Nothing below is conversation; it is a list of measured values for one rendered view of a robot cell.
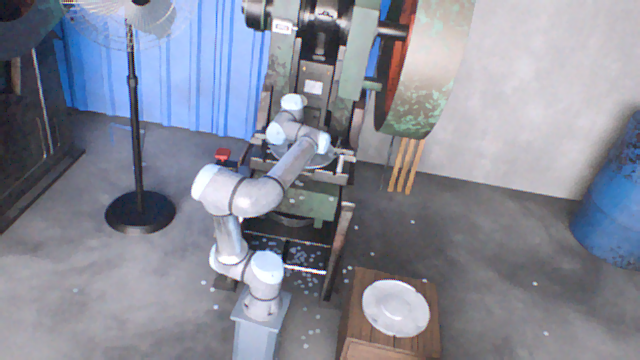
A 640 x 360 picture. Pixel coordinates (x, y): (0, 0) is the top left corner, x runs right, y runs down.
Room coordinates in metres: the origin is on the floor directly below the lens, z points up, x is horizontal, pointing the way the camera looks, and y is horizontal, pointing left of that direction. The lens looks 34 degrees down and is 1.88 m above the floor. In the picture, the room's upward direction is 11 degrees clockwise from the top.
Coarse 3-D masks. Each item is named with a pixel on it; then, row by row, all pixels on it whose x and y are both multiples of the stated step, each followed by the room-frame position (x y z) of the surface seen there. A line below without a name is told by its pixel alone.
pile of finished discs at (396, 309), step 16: (368, 288) 1.46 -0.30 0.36; (384, 288) 1.48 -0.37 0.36; (400, 288) 1.50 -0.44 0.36; (368, 304) 1.37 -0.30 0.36; (384, 304) 1.38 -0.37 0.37; (400, 304) 1.40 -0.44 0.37; (416, 304) 1.42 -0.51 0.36; (384, 320) 1.30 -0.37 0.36; (400, 320) 1.32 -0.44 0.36; (416, 320) 1.34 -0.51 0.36; (400, 336) 1.24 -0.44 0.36
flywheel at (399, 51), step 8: (408, 0) 2.22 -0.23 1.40; (416, 0) 2.13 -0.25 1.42; (408, 8) 2.22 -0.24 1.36; (416, 8) 2.08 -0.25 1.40; (400, 16) 2.25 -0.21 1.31; (408, 16) 2.22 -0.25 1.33; (408, 24) 1.94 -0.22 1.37; (408, 32) 1.88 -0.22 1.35; (408, 40) 1.86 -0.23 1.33; (400, 48) 2.19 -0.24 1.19; (392, 56) 2.18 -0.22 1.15; (400, 56) 2.16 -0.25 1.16; (392, 64) 2.15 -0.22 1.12; (400, 64) 2.10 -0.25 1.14; (392, 72) 2.11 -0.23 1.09; (400, 72) 2.03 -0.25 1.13; (392, 80) 2.07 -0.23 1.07; (392, 88) 2.03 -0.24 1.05; (392, 96) 1.97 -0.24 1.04; (384, 104) 2.00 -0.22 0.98
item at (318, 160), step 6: (270, 144) 1.79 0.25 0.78; (282, 144) 1.81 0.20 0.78; (330, 144) 1.88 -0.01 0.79; (270, 150) 1.74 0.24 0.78; (276, 150) 1.75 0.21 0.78; (282, 150) 1.76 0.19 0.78; (330, 150) 1.84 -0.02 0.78; (276, 156) 1.69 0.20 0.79; (282, 156) 1.71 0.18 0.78; (318, 156) 1.77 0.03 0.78; (324, 156) 1.78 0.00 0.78; (330, 156) 1.79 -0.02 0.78; (312, 162) 1.71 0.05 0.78; (318, 162) 1.72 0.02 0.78; (324, 162) 1.73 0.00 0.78
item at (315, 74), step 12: (300, 60) 1.84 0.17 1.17; (312, 60) 1.86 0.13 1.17; (324, 60) 1.88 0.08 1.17; (336, 60) 1.92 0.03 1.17; (300, 72) 1.84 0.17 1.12; (312, 72) 1.84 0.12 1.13; (324, 72) 1.84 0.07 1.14; (300, 84) 1.84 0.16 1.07; (312, 84) 1.84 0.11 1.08; (324, 84) 1.84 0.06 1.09; (300, 96) 1.83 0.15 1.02; (312, 96) 1.84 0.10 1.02; (324, 96) 1.84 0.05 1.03; (312, 108) 1.83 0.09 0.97; (324, 108) 1.84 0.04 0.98; (312, 120) 1.80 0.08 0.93; (324, 120) 1.84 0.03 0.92
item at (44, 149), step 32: (0, 0) 1.91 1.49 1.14; (32, 0) 2.09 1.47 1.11; (0, 32) 1.78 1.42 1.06; (32, 32) 1.98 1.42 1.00; (0, 64) 2.08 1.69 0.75; (32, 64) 2.22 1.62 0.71; (0, 96) 1.99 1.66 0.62; (32, 96) 2.17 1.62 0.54; (0, 128) 1.90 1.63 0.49; (32, 128) 2.14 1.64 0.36; (64, 128) 2.40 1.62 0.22; (0, 160) 1.86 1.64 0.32; (32, 160) 2.09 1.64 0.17; (64, 160) 2.33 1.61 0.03; (0, 192) 1.81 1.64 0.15; (32, 192) 1.98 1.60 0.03; (0, 224) 1.69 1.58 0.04
